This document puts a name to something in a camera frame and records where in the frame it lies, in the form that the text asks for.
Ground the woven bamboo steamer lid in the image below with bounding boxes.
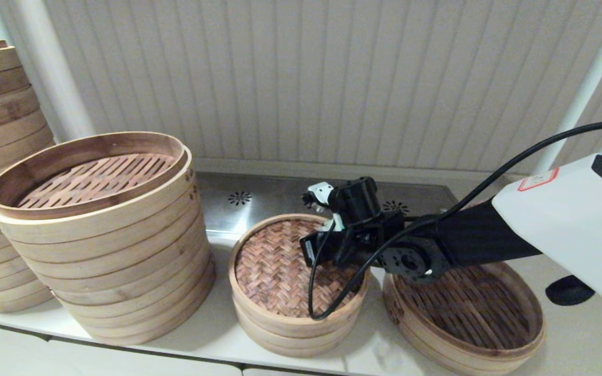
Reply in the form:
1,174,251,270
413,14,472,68
228,213,371,324

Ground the small bamboo steamer basket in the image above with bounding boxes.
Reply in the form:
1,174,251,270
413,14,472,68
232,292,369,359

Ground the large bamboo steamer basket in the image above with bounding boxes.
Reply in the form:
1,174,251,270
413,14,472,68
383,258,546,376

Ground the front bamboo steamer stack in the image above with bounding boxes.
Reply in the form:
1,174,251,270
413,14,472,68
0,132,216,346

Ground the stainless steel vent plate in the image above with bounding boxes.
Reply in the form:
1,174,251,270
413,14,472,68
195,172,458,241

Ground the white cabinet door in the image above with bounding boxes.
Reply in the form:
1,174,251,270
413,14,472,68
242,367,343,376
0,320,51,376

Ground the thick white pole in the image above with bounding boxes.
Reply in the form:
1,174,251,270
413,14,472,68
16,0,96,143

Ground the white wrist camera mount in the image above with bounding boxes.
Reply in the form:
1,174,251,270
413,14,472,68
303,182,349,233

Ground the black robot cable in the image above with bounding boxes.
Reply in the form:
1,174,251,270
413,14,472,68
307,118,602,321

